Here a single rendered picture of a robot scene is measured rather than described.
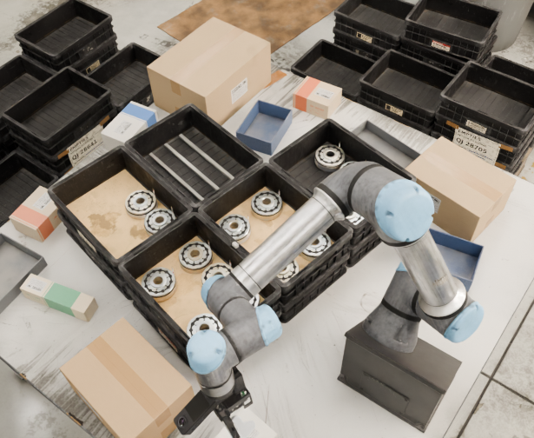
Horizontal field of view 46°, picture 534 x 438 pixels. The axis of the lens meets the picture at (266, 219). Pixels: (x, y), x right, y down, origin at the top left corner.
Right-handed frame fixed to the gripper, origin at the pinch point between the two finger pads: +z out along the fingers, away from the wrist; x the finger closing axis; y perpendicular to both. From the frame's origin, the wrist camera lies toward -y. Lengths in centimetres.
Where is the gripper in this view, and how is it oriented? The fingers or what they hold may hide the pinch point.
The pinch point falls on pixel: (223, 425)
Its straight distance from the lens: 153.2
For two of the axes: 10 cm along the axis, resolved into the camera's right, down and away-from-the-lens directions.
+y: 8.2, -4.9, 3.1
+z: 1.1, 6.5, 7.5
